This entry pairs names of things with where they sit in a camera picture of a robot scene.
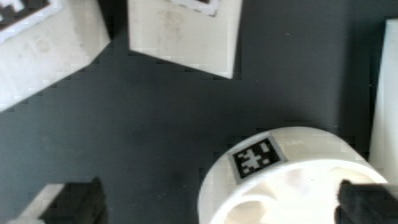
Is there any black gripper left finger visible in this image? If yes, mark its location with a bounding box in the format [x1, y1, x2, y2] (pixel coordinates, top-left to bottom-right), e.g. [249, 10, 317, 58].
[40, 178, 109, 224]

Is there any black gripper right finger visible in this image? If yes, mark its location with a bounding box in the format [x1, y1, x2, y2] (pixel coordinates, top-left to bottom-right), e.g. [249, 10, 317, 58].
[334, 180, 398, 224]

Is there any white round stool seat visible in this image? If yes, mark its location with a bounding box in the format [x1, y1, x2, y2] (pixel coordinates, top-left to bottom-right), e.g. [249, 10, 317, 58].
[198, 127, 388, 224]

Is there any white stool leg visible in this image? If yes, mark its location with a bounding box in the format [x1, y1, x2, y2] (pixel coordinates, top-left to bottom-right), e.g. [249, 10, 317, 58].
[128, 0, 244, 79]
[0, 0, 111, 112]

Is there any white front border rail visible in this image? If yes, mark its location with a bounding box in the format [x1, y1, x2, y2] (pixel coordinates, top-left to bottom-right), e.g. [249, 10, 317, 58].
[370, 18, 398, 184]

